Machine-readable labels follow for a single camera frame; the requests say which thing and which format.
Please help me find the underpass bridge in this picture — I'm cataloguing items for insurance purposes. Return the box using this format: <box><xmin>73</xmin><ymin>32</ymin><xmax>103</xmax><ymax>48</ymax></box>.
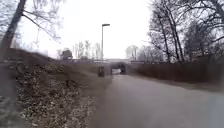
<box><xmin>74</xmin><ymin>58</ymin><xmax>161</xmax><ymax>76</ymax></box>

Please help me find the dark bin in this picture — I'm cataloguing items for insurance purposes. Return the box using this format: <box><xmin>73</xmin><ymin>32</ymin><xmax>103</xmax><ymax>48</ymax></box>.
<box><xmin>97</xmin><ymin>66</ymin><xmax>106</xmax><ymax>78</ymax></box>

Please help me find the street lamp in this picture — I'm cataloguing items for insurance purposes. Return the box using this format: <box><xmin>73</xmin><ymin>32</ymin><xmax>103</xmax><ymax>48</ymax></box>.
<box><xmin>100</xmin><ymin>23</ymin><xmax>111</xmax><ymax>68</ymax></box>

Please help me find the row of distant trees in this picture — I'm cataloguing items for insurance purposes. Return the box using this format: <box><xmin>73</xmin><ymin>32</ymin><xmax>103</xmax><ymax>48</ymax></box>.
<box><xmin>72</xmin><ymin>39</ymin><xmax>148</xmax><ymax>62</ymax></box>

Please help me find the grey asphalt path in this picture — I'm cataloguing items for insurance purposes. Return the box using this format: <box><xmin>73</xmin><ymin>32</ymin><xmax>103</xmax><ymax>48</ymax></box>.
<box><xmin>88</xmin><ymin>73</ymin><xmax>224</xmax><ymax>128</ymax></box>

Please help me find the dark fence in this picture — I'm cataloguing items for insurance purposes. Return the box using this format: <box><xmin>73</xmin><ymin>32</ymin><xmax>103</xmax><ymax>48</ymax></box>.
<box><xmin>128</xmin><ymin>54</ymin><xmax>224</xmax><ymax>84</ymax></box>

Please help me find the row of bare trees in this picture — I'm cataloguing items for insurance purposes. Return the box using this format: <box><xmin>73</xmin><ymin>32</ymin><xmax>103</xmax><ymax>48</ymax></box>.
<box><xmin>146</xmin><ymin>0</ymin><xmax>224</xmax><ymax>64</ymax></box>

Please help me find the leaf-covered verge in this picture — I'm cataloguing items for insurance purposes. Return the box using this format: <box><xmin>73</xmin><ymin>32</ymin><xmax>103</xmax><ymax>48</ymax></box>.
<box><xmin>0</xmin><ymin>48</ymin><xmax>113</xmax><ymax>128</ymax></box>

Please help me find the bare tree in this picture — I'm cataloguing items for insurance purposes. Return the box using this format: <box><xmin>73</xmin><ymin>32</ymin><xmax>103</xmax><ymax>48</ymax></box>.
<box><xmin>0</xmin><ymin>0</ymin><xmax>66</xmax><ymax>61</ymax></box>

